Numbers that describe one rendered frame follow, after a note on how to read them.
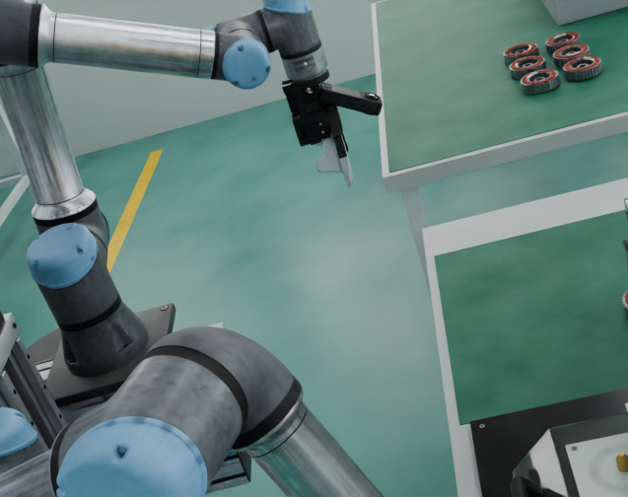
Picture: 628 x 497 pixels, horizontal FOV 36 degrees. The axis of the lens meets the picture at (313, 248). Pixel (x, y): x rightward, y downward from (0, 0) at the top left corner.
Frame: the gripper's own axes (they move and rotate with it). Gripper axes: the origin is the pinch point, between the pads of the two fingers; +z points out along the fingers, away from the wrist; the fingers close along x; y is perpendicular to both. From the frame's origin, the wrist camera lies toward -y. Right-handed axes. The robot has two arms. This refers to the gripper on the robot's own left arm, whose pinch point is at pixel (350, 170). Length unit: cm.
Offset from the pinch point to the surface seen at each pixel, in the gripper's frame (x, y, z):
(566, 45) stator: -134, -71, 37
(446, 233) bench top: -41, -15, 40
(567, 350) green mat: 16, -29, 40
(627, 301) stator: 11, -43, 36
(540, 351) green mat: 14.6, -24.8, 40.2
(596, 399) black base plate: 34, -30, 38
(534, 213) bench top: -38, -37, 40
